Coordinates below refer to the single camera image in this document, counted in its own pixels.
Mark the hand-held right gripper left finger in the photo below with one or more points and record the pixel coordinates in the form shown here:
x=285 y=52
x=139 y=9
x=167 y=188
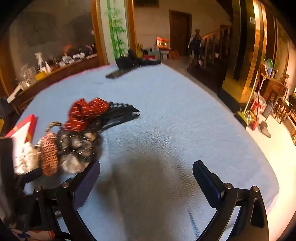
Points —
x=86 y=185

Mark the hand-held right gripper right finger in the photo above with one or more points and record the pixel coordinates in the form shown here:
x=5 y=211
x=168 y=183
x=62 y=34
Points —
x=208 y=184

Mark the grey sheer scrunchie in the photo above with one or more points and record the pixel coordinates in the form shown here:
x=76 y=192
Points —
x=77 y=148

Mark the leopard print scrunchie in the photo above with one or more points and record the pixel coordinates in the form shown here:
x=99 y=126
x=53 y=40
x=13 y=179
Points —
x=49 y=155

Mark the red polka-dot scrunchie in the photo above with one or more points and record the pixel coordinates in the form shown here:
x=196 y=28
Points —
x=84 y=114

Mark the black hair claw clip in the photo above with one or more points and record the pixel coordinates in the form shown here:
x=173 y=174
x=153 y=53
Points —
x=120 y=114

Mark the white box with red edge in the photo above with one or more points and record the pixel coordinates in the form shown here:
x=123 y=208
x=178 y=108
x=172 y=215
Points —
x=22 y=136

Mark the white dotted scrunchie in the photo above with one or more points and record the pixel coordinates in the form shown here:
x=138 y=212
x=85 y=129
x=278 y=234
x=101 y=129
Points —
x=27 y=157

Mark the grey dustpan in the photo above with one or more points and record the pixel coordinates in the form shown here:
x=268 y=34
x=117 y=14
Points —
x=264 y=128

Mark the light blue tablecloth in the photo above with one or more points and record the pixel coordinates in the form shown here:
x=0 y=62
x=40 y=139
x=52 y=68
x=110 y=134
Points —
x=166 y=111

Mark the wooden chair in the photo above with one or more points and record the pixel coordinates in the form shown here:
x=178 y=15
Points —
x=281 y=109

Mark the black smartphone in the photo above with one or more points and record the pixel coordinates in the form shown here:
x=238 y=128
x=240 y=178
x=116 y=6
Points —
x=116 y=73

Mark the white spray bottle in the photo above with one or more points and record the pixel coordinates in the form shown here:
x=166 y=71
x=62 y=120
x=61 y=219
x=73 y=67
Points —
x=39 y=60

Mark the black cloth bag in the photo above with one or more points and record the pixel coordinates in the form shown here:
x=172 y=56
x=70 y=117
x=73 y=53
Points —
x=135 y=61

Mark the wooden stair railing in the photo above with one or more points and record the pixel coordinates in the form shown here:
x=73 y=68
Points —
x=216 y=46

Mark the brown wooden door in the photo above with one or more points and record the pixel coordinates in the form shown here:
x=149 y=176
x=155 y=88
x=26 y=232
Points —
x=180 y=34

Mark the dark jacket on post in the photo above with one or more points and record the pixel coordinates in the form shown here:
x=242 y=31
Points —
x=195 y=46

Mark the bamboo wall painting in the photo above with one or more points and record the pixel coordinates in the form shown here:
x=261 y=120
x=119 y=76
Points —
x=116 y=30

